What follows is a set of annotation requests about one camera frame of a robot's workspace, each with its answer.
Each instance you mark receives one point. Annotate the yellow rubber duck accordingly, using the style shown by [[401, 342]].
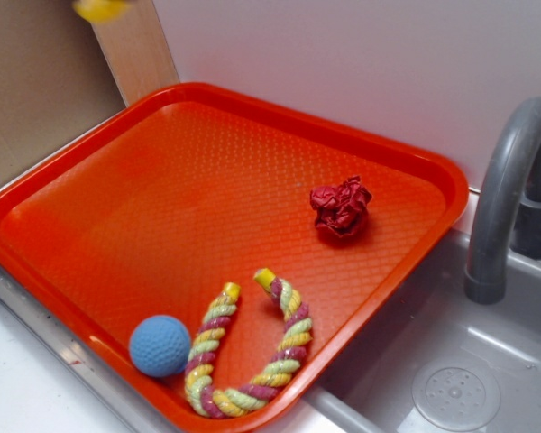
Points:
[[100, 11]]

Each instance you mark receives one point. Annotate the crumpled red paper ball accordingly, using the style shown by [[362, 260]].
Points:
[[341, 210]]

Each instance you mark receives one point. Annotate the orange plastic tray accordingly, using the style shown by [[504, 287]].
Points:
[[195, 186]]

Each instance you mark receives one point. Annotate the blue dimpled ball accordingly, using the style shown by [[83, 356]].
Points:
[[159, 346]]

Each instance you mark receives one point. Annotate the grey plastic sink basin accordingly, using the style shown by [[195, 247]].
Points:
[[430, 360]]

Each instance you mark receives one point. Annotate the light wooden board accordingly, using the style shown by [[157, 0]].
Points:
[[136, 51]]

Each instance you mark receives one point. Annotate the grey toy faucet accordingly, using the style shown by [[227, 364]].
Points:
[[508, 214]]

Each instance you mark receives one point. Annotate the brown cardboard panel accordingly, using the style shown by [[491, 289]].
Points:
[[54, 82]]

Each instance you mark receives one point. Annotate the multicolour twisted rope toy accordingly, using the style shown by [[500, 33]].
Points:
[[229, 378]]

